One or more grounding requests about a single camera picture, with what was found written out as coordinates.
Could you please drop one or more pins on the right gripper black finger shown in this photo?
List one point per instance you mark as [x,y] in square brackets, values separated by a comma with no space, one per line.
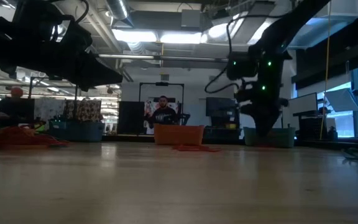
[264,121]

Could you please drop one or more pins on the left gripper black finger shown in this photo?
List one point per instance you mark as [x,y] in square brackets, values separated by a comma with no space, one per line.
[98,74]

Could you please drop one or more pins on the mixed colour rubber band pile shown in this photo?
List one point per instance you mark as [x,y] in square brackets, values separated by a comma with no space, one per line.
[14,137]

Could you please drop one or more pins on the mint green plastic basket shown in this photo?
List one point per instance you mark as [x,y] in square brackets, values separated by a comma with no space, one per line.
[284,138]

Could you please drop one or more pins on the floral patterned panel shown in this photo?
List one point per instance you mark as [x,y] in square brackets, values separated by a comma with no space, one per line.
[85,110]

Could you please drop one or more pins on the white board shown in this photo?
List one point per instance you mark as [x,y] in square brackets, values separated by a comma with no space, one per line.
[303,104]

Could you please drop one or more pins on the person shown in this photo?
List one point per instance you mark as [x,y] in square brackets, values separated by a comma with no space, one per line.
[15,92]
[163,116]

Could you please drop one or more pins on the black equipment cart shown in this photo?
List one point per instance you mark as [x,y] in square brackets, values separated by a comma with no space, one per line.
[222,130]

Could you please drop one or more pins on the black monitor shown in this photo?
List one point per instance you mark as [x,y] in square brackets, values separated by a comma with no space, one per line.
[222,107]

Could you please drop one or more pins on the black side desk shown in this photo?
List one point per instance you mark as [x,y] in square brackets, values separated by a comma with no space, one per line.
[309,124]

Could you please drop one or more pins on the ceiling light panel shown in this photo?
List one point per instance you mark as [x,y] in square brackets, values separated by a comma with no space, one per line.
[180,38]
[134,35]

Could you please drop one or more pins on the black upright panel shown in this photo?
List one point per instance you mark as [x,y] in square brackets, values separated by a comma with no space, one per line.
[130,118]

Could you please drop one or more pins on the blue plastic basket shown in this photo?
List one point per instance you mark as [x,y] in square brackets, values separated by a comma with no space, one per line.
[79,132]

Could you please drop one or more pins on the grey ceiling pipe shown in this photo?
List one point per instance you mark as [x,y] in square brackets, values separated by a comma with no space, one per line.
[166,58]

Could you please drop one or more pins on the tilted white panel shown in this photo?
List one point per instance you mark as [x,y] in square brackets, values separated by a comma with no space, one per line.
[342,99]

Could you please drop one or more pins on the orange plastic basket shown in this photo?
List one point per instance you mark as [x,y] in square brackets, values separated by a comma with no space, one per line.
[179,135]

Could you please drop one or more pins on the grey ceiling box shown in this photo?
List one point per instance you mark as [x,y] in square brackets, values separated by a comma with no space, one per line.
[191,18]

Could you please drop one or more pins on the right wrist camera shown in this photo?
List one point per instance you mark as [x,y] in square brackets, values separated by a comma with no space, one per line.
[242,67]

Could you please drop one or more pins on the black stand frame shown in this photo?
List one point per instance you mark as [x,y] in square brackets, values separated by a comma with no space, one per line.
[162,83]

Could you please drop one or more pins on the silver ceiling duct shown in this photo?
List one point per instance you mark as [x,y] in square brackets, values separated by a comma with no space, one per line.
[118,11]

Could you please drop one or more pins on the black aluminium table frame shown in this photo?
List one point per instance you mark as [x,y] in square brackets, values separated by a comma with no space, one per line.
[129,138]

